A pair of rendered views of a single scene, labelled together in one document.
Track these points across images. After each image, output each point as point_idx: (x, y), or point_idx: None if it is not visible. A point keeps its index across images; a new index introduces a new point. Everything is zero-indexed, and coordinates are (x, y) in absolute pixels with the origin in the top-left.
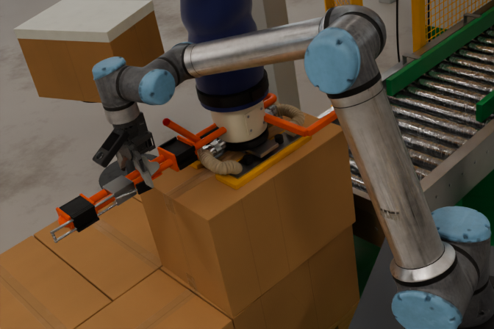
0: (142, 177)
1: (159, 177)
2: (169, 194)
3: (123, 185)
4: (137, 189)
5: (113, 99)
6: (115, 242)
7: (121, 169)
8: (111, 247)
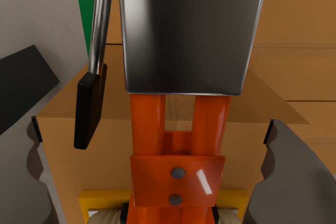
0: (13, 144)
1: (246, 146)
2: (180, 126)
3: (143, 38)
4: (86, 72)
5: None
6: (310, 42)
7: (270, 122)
8: (311, 33)
